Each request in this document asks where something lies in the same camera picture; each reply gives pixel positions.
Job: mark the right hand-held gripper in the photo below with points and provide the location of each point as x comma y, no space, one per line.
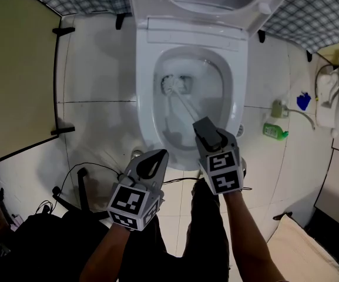
222,172

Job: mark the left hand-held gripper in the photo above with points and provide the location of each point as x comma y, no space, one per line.
128,201

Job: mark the white toilet brush grey grip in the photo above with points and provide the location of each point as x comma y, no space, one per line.
206,131

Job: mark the person's right forearm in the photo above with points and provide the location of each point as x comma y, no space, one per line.
245,231

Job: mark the person's left forearm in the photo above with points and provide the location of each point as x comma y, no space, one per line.
104,254

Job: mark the person's left grey shoe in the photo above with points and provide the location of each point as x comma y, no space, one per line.
137,154

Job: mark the green plastic bottle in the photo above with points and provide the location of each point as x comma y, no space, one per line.
273,131

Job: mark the black metal stand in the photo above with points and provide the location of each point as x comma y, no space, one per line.
82,192

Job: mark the grey water valve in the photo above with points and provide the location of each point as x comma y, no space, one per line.
278,109

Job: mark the person's left leg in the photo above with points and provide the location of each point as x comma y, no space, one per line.
145,254

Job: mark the person's leg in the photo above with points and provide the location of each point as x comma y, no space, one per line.
207,231
145,254

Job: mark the person's right leg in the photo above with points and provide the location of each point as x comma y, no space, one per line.
207,231

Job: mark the black partition foot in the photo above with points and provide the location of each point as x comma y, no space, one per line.
120,20
309,56
65,30
63,131
261,36

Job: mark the blue crumpled cloth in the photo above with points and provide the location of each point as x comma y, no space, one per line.
303,101

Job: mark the black bag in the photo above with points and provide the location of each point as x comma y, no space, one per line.
40,245

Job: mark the beige textured cloth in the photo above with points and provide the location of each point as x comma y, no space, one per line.
298,251

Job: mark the cream partition panel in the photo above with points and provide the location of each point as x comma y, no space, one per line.
16,84

